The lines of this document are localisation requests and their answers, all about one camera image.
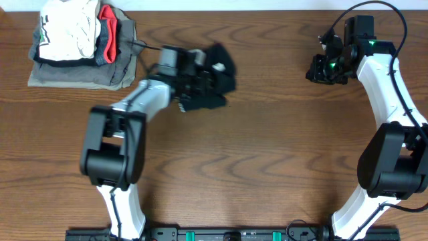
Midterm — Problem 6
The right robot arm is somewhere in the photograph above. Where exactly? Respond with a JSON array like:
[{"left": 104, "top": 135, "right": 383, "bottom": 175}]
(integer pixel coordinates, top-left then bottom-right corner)
[{"left": 306, "top": 37, "right": 427, "bottom": 240}]

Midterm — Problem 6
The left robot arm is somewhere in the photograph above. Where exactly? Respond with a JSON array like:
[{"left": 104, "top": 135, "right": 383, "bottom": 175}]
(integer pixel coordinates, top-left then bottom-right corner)
[{"left": 80, "top": 68, "right": 236, "bottom": 240}]

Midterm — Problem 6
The grey folded garment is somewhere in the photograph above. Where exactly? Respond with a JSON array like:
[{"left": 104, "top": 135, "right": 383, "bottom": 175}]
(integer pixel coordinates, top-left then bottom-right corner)
[{"left": 27, "top": 15, "right": 147, "bottom": 87}]

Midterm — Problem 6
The red and black folded garment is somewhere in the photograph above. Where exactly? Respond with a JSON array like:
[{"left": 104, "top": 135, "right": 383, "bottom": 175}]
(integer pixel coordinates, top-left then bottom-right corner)
[{"left": 30, "top": 2, "right": 118, "bottom": 68}]

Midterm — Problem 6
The black t-shirt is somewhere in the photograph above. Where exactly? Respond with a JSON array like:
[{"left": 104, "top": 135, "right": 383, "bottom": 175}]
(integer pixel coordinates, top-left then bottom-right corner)
[{"left": 179, "top": 43, "right": 236, "bottom": 112}]

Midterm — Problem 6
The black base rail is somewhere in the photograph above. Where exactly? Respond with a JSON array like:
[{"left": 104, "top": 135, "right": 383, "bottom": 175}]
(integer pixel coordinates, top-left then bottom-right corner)
[{"left": 65, "top": 226, "right": 401, "bottom": 241}]

